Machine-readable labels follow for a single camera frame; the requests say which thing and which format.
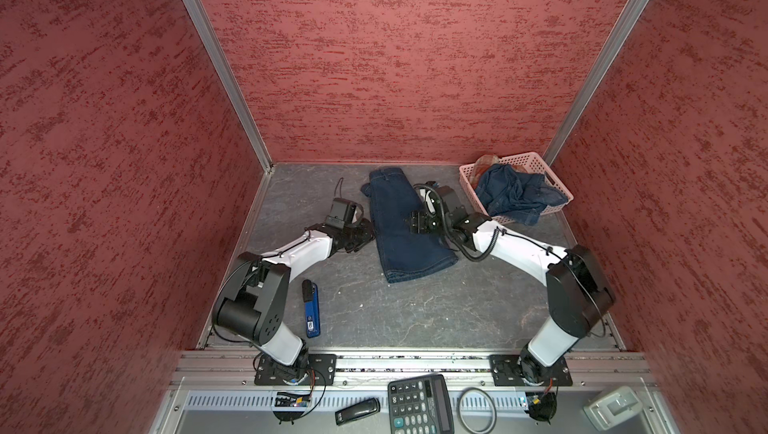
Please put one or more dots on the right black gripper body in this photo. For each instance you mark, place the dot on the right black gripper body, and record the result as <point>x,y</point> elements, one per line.
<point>429,223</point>

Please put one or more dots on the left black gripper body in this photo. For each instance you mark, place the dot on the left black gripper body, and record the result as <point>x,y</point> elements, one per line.
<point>358,235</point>

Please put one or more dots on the dark denim button skirt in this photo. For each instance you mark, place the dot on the dark denim button skirt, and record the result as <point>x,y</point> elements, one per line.
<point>404,255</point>

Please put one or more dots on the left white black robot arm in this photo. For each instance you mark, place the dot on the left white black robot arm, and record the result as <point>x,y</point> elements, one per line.
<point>251,303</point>

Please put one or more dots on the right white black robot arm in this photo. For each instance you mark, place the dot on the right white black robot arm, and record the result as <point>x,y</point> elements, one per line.
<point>578,292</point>

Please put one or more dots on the red cloth in basket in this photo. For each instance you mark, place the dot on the red cloth in basket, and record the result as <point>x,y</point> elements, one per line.
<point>484,163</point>

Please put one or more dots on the denim skirt in basket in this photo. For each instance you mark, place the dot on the denim skirt in basket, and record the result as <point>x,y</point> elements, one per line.
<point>521,197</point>

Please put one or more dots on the pink perforated plastic basket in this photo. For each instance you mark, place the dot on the pink perforated plastic basket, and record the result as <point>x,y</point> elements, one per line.
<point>529,162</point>

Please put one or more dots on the left circuit board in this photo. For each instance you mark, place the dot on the left circuit board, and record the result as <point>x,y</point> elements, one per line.
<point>293,400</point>

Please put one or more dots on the circuit board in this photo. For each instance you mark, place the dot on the circuit board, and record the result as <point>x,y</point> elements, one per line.
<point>293,400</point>
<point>541,407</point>

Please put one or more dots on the black calculator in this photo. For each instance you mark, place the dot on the black calculator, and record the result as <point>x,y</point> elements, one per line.
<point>420,405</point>

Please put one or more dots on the right circuit board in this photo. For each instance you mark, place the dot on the right circuit board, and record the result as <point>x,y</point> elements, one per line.
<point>541,407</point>

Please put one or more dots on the grey white box device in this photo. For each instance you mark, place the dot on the grey white box device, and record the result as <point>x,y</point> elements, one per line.
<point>612,408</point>

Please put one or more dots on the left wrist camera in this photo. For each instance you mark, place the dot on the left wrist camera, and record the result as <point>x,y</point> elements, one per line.
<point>342,214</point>

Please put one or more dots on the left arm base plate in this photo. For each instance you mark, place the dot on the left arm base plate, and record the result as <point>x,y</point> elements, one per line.
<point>309,366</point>

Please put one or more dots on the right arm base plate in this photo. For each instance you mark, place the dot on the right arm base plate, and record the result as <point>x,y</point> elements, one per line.
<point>512,370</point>

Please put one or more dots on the aluminium front rail frame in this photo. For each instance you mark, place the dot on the aluminium front rail frame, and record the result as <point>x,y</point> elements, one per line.
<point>240,378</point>

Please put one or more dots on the left aluminium corner post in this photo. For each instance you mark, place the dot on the left aluminium corner post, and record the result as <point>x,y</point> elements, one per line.
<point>218,58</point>

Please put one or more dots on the aluminium corner post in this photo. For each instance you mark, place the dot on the aluminium corner post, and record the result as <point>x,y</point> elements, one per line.
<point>620,32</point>
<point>218,58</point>

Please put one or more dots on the right aluminium corner post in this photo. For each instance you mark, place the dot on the right aluminium corner post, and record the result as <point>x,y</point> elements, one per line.
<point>620,32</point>

